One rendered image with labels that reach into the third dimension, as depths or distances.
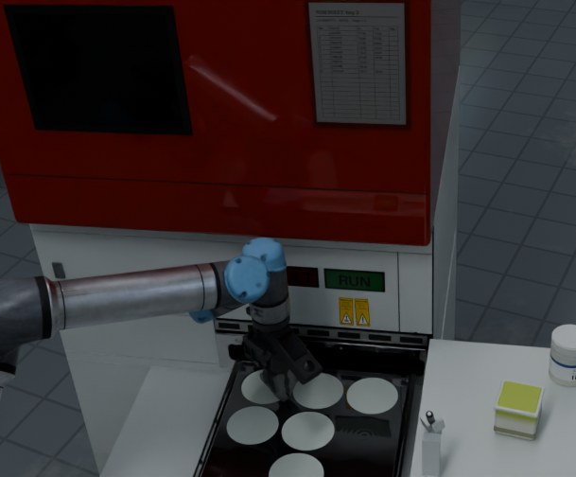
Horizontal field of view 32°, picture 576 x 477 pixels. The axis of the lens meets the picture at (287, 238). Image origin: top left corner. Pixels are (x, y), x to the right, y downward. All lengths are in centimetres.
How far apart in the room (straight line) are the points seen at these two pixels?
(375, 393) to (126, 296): 64
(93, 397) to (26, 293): 88
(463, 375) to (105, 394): 85
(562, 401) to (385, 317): 37
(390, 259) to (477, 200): 228
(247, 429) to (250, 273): 45
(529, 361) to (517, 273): 182
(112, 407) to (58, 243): 46
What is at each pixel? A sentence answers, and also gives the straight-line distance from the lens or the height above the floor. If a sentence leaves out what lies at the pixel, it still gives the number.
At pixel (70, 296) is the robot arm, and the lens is 153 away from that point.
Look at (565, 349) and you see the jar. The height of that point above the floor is 106.
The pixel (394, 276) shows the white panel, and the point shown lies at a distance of 192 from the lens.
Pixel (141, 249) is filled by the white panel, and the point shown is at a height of 114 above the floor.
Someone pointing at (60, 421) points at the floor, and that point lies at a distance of 337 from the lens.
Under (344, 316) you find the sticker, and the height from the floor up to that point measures 101.
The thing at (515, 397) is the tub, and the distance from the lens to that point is 180.
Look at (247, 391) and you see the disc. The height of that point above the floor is 90.
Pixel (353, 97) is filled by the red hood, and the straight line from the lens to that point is 166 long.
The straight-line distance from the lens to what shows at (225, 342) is 210.
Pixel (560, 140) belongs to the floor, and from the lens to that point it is 460.
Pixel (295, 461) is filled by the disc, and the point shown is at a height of 90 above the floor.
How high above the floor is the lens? 229
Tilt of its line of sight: 35 degrees down
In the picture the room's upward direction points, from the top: 6 degrees counter-clockwise
